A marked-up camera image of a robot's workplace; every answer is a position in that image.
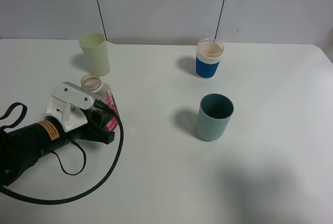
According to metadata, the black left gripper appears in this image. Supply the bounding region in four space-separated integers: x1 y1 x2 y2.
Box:
61 109 115 145

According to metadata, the pink label drink bottle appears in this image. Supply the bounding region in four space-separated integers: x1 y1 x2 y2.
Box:
81 74 119 133

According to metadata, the teal plastic cup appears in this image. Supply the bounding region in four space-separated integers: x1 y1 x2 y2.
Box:
196 93 234 141

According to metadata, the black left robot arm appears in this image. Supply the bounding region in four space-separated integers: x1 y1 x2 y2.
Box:
1 110 115 186

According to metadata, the pale green plastic cup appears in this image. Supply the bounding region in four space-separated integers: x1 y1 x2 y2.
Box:
79 33 110 77

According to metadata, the blue sleeve paper cup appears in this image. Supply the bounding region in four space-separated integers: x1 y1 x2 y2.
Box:
195 39 224 79

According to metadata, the black left camera cable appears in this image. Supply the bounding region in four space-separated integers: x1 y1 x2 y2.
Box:
0 98 124 205

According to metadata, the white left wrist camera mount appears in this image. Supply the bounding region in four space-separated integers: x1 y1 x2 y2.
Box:
45 82 98 132

